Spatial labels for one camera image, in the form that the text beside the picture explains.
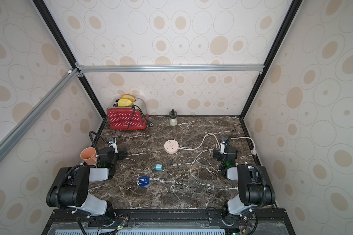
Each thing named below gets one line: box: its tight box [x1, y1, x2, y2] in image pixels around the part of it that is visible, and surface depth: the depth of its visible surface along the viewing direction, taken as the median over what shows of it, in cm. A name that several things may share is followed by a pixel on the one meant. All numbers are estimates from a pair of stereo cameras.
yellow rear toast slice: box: [121, 94, 137, 103], surface depth 108 cm
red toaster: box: [106, 106, 150, 131], surface depth 106 cm
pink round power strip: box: [163, 139, 179, 155], surface depth 101 cm
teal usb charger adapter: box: [154, 164, 163, 171], surface depth 91 cm
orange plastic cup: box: [79, 146, 98, 165], surface depth 90 cm
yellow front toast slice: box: [117, 97, 133, 107], surface depth 105 cm
